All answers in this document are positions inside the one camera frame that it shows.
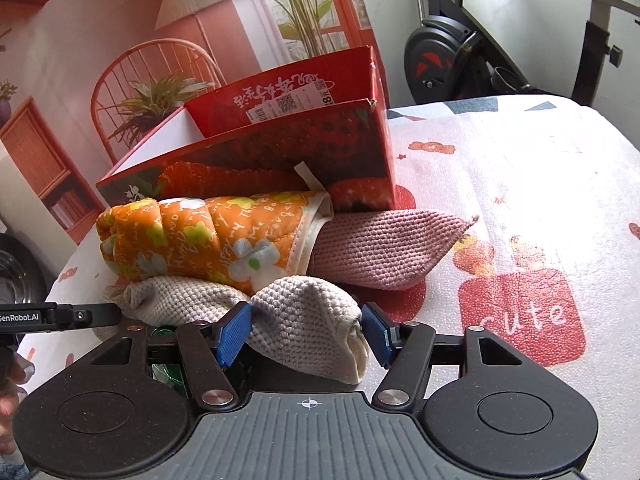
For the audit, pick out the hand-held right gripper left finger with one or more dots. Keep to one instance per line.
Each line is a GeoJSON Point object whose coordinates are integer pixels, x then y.
{"type": "Point", "coordinates": [232, 335]}

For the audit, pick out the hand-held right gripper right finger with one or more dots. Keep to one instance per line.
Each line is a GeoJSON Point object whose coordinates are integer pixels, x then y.
{"type": "Point", "coordinates": [377, 335]}

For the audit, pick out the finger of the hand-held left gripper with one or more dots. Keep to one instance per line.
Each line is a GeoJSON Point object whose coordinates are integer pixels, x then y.
{"type": "Point", "coordinates": [85, 315]}

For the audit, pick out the beige knitted towel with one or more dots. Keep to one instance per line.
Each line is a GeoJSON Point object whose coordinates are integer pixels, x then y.
{"type": "Point", "coordinates": [300, 320]}

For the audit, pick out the orange snack packet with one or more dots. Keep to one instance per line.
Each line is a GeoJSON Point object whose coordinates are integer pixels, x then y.
{"type": "Point", "coordinates": [200, 240]}

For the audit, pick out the red cardboard box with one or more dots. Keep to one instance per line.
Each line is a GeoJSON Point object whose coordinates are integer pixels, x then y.
{"type": "Point", "coordinates": [300, 150]}

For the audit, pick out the person's left hand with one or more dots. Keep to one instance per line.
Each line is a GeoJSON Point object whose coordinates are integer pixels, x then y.
{"type": "Point", "coordinates": [7, 410]}

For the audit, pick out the dark round object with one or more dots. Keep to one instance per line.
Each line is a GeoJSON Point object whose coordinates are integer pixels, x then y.
{"type": "Point", "coordinates": [17, 270]}

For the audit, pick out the pink knitted towel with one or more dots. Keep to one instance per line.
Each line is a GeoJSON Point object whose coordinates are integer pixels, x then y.
{"type": "Point", "coordinates": [390, 245]}

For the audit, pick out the printed blanket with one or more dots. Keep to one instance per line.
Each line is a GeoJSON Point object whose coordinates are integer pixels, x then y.
{"type": "Point", "coordinates": [525, 210]}

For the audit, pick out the black exercise bike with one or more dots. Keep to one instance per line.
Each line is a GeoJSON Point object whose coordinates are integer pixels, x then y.
{"type": "Point", "coordinates": [440, 55]}

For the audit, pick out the printed wall backdrop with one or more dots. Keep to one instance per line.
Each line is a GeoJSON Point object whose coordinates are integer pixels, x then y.
{"type": "Point", "coordinates": [75, 60]}

